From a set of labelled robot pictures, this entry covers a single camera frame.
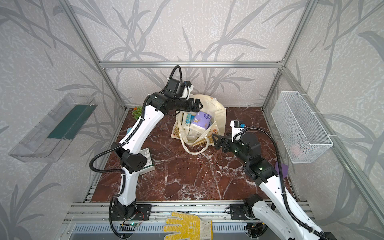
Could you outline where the purple tissue pack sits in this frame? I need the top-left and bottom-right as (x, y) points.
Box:
(190, 111), (213, 133)

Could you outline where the blue tissue pack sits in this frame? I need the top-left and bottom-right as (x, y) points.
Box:
(187, 129), (201, 142)

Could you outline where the cream floral canvas tote bag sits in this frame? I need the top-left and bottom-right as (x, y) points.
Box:
(171, 95), (227, 155)

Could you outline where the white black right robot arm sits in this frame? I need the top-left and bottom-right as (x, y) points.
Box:
(212, 127), (335, 240)

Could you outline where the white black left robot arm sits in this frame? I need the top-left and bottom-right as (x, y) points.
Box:
(89, 65), (203, 218)

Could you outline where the purple pink small shovel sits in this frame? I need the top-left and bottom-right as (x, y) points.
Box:
(275, 162), (289, 178)

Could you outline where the potted plant white pot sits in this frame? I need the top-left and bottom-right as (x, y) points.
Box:
(132, 107), (142, 120)

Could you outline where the yellow knit work glove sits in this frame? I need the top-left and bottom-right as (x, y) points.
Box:
(163, 211), (213, 240)

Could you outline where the small green circuit board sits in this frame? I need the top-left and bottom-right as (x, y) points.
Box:
(119, 222), (142, 232)

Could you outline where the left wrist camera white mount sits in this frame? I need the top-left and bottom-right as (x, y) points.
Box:
(180, 81), (194, 100)

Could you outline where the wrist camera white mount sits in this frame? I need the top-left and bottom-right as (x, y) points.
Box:
(180, 81), (194, 100)
(230, 120), (246, 142)

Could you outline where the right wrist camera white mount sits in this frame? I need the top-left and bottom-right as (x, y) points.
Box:
(230, 120), (246, 142)

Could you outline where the white wire mesh basket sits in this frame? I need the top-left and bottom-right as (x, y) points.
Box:
(272, 91), (333, 164)

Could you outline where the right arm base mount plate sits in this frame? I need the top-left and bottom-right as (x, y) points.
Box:
(225, 204), (249, 221)

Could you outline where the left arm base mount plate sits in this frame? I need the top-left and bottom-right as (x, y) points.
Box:
(111, 204), (152, 221)

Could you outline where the clear acrylic wall shelf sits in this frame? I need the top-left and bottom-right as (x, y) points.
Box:
(9, 94), (98, 163)

